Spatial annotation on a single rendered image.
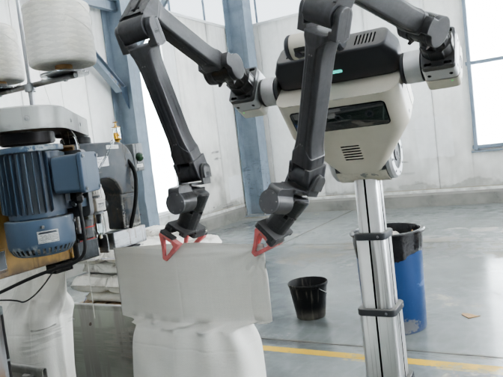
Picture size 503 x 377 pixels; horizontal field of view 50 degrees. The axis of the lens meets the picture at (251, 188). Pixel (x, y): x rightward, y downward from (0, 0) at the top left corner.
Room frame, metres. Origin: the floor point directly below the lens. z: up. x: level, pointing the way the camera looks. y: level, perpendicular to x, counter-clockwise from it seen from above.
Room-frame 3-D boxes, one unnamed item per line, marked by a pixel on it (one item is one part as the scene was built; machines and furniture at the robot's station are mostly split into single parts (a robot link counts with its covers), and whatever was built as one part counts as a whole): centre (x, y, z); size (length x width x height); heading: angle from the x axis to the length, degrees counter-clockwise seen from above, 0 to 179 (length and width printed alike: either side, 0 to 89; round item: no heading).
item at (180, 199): (1.40, 0.16, 1.19); 0.11 x 0.09 x 0.12; 151
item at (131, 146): (1.79, 0.38, 1.28); 0.08 x 0.05 x 0.09; 60
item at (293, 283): (3.91, -0.33, 0.13); 0.30 x 0.30 x 0.26
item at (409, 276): (3.51, -0.85, 0.32); 0.51 x 0.48 x 0.65; 150
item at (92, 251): (1.55, 0.51, 1.04); 0.08 x 0.06 x 0.05; 150
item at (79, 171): (1.25, 0.40, 1.25); 0.10 x 0.08 x 0.12; 175
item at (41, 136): (1.26, 0.50, 1.35); 0.12 x 0.12 x 0.04
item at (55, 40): (1.39, 0.44, 1.61); 0.17 x 0.17 x 0.17
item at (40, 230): (1.26, 0.50, 1.21); 0.15 x 0.15 x 0.25
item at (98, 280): (4.67, 1.29, 0.32); 0.67 x 0.42 x 0.14; 154
